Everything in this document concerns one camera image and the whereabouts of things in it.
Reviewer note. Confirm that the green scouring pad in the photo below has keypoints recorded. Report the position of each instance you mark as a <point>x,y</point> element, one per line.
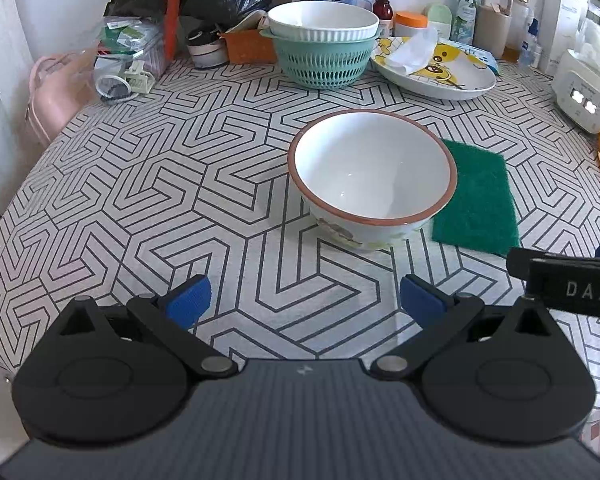
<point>480,195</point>

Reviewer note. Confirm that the pink plastic container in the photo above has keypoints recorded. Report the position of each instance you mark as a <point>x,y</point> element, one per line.
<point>55,95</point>

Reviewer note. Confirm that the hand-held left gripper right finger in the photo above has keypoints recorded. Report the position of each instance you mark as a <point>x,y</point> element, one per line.
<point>422,300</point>

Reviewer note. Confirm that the yellow cartoon printed plate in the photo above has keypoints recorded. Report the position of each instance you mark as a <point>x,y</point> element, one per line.
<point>455,75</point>

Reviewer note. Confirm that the white bowl with brown rim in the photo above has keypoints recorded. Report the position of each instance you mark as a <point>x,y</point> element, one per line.
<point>370,170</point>

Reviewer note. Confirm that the clear plastic bag of packets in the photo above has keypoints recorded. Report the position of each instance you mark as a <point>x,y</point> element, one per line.
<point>130,40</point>

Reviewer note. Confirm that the white carton box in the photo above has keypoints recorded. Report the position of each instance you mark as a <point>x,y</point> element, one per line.
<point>560,25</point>

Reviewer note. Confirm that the blue desk organizer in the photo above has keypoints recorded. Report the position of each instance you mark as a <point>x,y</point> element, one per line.
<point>360,1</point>

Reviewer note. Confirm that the geometric patterned tablecloth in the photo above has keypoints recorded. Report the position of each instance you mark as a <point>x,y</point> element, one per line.
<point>130,185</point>

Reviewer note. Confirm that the teal plastic colander basket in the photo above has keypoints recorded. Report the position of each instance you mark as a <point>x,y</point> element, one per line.
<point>325,60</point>

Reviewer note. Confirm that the white ribbed bowl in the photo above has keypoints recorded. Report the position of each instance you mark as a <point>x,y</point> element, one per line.
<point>325,22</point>

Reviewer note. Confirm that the red plastic strip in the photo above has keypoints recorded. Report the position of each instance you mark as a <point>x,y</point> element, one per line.
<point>172,15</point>

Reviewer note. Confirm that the green lid white jar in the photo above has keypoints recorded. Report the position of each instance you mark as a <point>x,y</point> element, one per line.
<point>440,20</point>

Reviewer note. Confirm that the small blue cap bottle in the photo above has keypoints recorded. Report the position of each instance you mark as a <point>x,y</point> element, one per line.
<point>529,45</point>

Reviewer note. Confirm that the gold cap clear bottle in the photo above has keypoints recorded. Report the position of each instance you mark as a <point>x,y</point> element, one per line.
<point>520,15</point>

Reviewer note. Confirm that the teal trigger spray bottle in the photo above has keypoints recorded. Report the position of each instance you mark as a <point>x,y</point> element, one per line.
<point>464,10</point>

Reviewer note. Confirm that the black and white jar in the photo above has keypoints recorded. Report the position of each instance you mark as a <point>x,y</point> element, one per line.
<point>207,50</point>

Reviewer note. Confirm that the white crumpled tissue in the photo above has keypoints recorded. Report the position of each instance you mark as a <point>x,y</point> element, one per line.
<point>412,50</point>

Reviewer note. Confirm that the brown spray bottle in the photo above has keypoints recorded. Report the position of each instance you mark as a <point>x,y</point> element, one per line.
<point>383,10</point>

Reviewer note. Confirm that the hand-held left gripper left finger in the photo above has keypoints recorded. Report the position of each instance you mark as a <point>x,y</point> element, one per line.
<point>190,300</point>

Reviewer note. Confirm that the orange lid jar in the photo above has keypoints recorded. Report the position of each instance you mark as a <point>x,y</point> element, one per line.
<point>411,22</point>

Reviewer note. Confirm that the white plastic clip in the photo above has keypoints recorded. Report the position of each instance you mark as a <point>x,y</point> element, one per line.
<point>139,80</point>

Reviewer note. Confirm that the white kettle base appliance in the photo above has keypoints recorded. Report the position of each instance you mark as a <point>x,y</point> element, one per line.
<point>587,90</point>

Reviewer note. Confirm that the orange cardboard box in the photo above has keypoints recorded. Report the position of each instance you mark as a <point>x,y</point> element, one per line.
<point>247,46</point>

